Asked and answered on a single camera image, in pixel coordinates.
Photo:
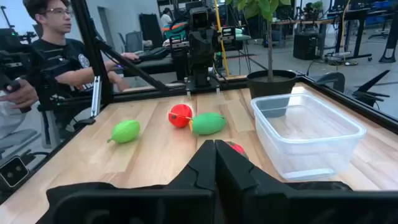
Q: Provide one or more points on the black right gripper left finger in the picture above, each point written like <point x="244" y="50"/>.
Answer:
<point x="174" y="205"/>

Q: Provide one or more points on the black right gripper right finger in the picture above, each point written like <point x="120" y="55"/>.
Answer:
<point x="255" y="205"/>

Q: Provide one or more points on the pink toy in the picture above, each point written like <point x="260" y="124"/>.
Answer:
<point x="237" y="148"/>

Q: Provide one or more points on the red tomato toy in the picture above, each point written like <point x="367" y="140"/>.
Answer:
<point x="180" y="116"/>

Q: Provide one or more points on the green toy with orange end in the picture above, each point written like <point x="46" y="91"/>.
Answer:
<point x="209" y="124"/>

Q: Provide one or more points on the light green cabbage toy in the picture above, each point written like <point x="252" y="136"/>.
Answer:
<point x="126" y="131"/>

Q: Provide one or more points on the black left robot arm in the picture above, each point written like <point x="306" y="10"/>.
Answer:
<point x="202" y="74"/>

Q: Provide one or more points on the clear plastic tupperware container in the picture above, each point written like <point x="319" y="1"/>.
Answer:
<point x="311" y="155"/>

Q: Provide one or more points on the person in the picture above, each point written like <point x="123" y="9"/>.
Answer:
<point x="18" y="96"/>
<point x="62" y="56"/>
<point x="166" y="18"/>

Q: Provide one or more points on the black desk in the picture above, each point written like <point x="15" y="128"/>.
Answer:
<point x="149" y="67"/>
<point x="354" y="14"/>

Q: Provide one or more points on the grey office chair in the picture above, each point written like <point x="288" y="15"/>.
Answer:
<point x="133" y="42"/>

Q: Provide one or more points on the green potted tree black pot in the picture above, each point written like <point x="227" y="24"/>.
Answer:
<point x="270" y="85"/>

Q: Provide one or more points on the black box cabinet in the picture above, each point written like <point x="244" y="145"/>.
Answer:
<point x="306" y="46"/>

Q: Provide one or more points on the black chair base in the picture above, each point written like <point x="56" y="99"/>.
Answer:
<point x="367" y="90"/>

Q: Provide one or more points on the black aluminium table frame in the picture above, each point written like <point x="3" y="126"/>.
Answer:
<point x="90" y="46"/>

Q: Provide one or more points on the silver aluminium bracket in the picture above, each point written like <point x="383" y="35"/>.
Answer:
<point x="95" y="96"/>

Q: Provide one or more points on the grey table-level camera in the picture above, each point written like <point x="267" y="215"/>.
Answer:
<point x="13" y="171"/>

